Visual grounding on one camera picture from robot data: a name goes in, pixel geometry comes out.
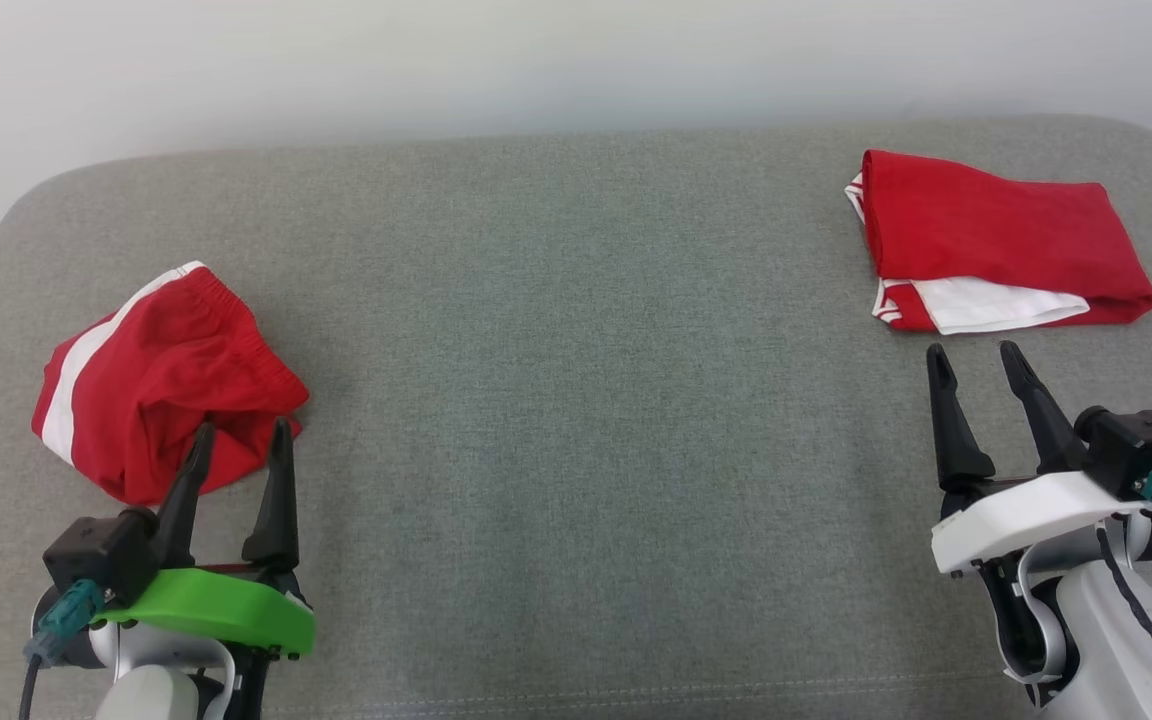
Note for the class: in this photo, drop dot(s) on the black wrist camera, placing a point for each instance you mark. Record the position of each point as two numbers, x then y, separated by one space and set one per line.
1136 450
96 555

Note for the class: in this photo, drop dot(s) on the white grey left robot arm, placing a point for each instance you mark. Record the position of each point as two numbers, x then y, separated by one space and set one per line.
156 680

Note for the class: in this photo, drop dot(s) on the red basketball jersey white trim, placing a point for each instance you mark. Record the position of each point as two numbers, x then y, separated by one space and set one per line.
996 230

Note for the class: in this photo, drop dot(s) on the red shorts white stripe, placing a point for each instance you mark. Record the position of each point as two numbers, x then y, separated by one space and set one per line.
156 390

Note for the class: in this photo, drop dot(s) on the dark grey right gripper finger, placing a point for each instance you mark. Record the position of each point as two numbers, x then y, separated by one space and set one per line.
1041 415
956 430

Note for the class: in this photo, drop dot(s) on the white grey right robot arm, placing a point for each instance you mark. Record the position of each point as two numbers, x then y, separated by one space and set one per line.
1116 640

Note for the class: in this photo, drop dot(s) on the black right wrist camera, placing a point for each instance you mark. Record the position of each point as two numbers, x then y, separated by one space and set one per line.
1136 450

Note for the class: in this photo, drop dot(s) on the teal left camera connector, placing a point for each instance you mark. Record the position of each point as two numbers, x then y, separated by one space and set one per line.
66 615

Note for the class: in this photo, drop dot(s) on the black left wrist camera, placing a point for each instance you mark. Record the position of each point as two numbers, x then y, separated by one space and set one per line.
96 555

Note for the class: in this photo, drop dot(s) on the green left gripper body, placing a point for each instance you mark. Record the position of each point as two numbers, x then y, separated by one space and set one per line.
216 610

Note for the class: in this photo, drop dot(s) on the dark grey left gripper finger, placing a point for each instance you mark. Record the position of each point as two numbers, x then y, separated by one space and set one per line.
186 500
276 500

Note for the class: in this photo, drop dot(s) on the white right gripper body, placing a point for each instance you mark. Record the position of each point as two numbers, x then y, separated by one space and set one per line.
1026 515

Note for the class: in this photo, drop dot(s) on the grey fabric sofa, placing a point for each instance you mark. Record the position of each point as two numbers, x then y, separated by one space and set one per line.
576 420

